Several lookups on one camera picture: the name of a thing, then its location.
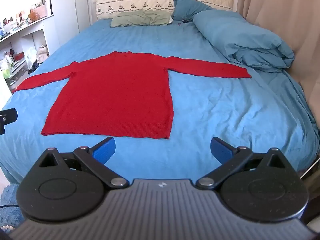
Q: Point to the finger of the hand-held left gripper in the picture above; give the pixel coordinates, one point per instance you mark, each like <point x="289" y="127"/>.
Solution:
<point x="9" y="116"/>

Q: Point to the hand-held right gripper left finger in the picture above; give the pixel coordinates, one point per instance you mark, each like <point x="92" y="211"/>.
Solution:
<point x="106" y="150"/>

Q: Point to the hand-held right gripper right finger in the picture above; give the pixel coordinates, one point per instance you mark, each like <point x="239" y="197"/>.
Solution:
<point x="221" y="150"/>

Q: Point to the red knit sweater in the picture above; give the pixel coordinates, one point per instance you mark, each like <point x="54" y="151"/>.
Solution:
<point x="112" y="92"/>

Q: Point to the blue bed sheet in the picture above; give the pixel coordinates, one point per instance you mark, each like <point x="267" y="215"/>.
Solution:
<point x="212" y="110"/>

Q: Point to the green white bottle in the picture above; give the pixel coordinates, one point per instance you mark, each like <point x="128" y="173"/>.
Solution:
<point x="7" y="63"/>

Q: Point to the red box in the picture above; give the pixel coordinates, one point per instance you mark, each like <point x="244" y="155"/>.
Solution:
<point x="18" y="55"/>

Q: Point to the beige bag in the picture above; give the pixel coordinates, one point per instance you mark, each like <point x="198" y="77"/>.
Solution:
<point x="42" y="53"/>

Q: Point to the wooden shelf with items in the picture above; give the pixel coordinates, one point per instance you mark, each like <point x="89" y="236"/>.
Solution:
<point x="32" y="33"/>

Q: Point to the brown plush toy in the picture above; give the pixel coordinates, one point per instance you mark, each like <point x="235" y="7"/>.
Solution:
<point x="32" y="16"/>

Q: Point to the pink storage box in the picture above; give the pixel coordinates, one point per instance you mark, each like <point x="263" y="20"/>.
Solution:
<point x="41" y="10"/>

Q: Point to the blue duvet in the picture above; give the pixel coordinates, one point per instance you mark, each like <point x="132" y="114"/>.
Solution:
<point x="237" y="35"/>

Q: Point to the white wardrobe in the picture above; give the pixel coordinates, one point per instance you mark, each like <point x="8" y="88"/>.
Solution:
<point x="66" y="12"/>

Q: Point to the grey-green folded cloth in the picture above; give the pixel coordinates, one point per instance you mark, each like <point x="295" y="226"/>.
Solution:
<point x="140" y="18"/>

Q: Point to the dark teal cloth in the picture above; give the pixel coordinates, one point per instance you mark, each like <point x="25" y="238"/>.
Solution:
<point x="187" y="7"/>

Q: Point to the beige curtain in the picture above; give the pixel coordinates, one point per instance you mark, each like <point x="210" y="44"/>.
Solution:
<point x="287" y="10"/>

